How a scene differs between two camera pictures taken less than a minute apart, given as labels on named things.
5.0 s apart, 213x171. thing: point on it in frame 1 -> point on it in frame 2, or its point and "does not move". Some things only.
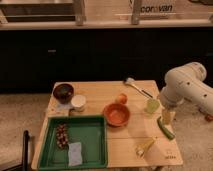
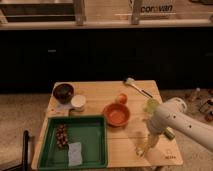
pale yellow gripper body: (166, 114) -> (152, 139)
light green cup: (152, 106) does not move
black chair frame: (25, 163) does not move
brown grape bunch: (62, 136) does not move
